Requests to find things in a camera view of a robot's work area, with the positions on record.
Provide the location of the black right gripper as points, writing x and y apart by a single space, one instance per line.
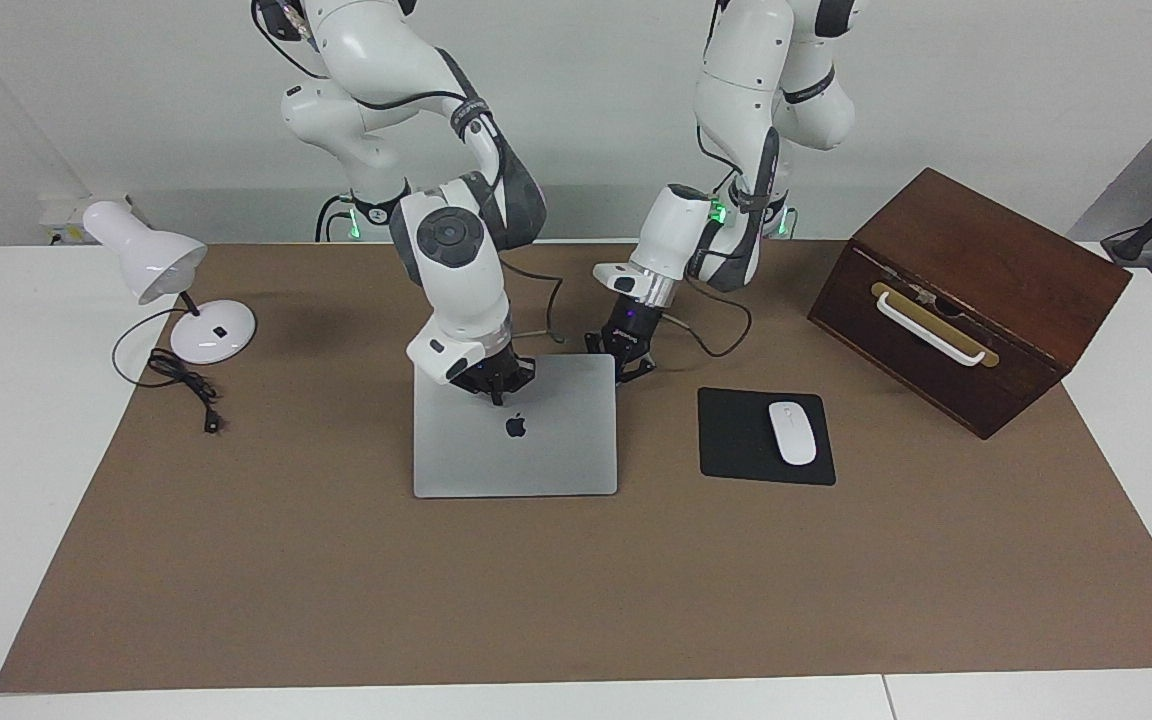
496 370

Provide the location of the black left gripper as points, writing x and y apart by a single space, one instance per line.
634 325

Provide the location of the grey aluminium laptop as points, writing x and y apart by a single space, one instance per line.
556 450

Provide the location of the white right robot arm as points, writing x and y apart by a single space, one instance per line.
456 280

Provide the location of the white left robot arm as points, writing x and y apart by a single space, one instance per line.
736 80

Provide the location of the black mouse pad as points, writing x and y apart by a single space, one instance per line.
736 440

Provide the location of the white computer mouse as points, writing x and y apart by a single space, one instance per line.
793 433

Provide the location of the brown table mat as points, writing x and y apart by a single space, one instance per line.
536 600

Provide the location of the white desk lamp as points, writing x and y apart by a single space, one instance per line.
151 260

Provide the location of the dark brown wooden box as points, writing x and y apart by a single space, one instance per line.
1046 290

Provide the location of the white power strip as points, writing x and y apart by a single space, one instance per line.
61 225

